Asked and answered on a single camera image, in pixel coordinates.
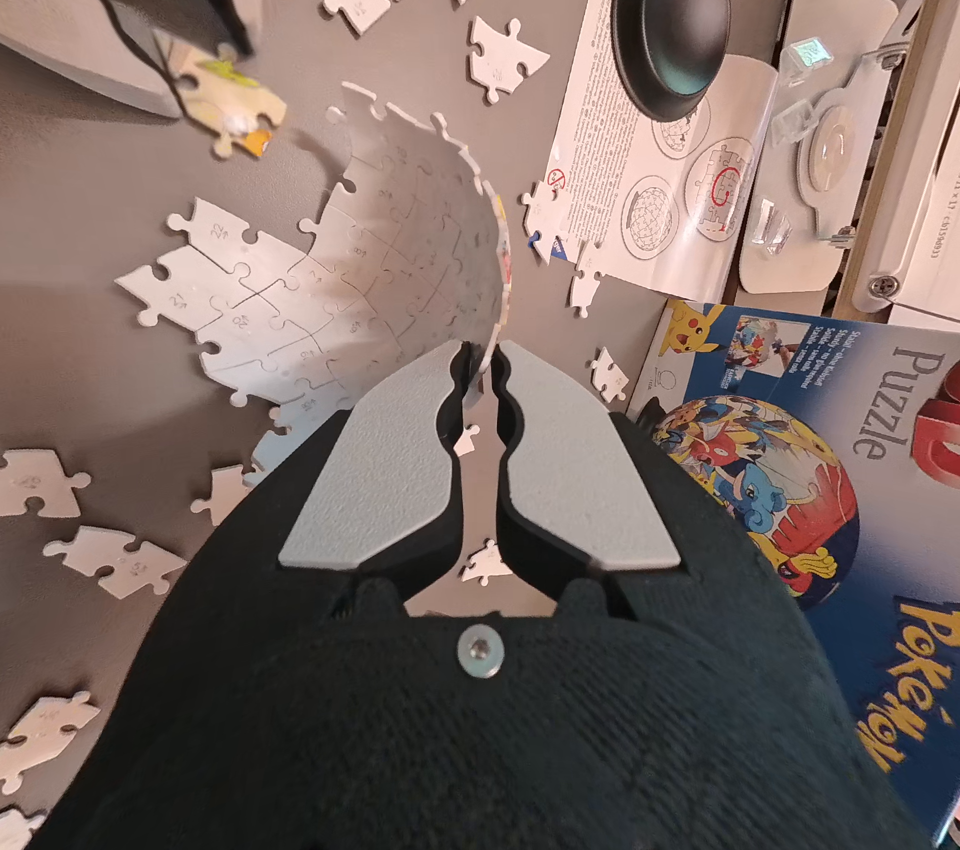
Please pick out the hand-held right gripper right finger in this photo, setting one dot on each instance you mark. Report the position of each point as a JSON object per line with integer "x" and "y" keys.
{"x": 577, "y": 475}

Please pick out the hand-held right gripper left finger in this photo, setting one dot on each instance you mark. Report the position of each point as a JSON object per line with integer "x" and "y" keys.
{"x": 375, "y": 475}

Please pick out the yellow printed puzzle piece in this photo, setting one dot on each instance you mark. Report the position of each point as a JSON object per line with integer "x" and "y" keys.
{"x": 225, "y": 96}

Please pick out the joined curved puzzle ball shell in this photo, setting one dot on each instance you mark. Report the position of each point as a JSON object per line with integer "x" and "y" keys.
{"x": 405, "y": 242}

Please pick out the blue printed puzzle box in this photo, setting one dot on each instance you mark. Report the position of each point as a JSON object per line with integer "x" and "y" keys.
{"x": 825, "y": 490}

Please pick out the clear plastic block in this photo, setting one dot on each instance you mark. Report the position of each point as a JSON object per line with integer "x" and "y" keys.
{"x": 772, "y": 231}
{"x": 793, "y": 122}
{"x": 804, "y": 60}

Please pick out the white instruction sheet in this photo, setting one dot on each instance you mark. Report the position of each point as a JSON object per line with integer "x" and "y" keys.
{"x": 600, "y": 159}

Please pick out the black round dome stand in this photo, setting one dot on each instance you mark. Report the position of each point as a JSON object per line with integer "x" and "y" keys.
{"x": 671, "y": 17}

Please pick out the white plastic tray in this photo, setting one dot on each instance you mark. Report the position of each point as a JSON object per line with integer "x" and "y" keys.
{"x": 832, "y": 2}

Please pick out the white metal bracket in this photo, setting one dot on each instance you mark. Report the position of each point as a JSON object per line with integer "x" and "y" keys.
{"x": 911, "y": 137}

